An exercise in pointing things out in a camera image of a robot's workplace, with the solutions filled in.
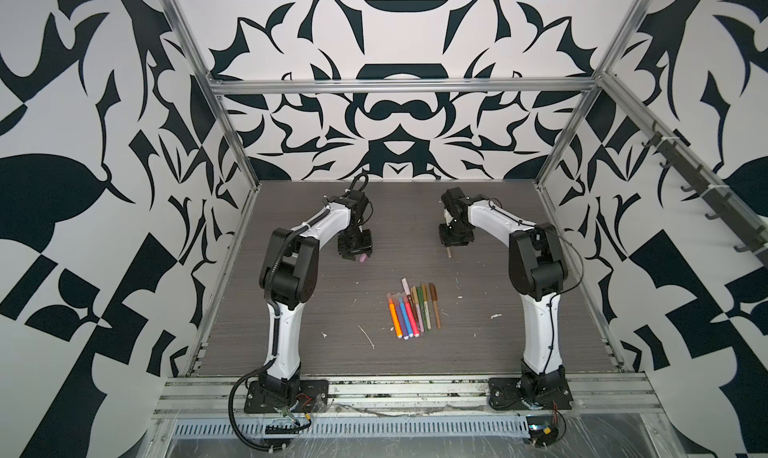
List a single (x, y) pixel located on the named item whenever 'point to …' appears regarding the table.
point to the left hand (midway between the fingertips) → (365, 249)
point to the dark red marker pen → (414, 312)
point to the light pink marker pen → (415, 308)
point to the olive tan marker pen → (418, 307)
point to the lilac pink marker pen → (448, 252)
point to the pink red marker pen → (414, 329)
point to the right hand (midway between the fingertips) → (450, 239)
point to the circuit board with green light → (542, 430)
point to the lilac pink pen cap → (363, 257)
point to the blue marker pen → (405, 317)
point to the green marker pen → (423, 308)
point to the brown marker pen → (436, 304)
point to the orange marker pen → (394, 316)
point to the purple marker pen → (400, 316)
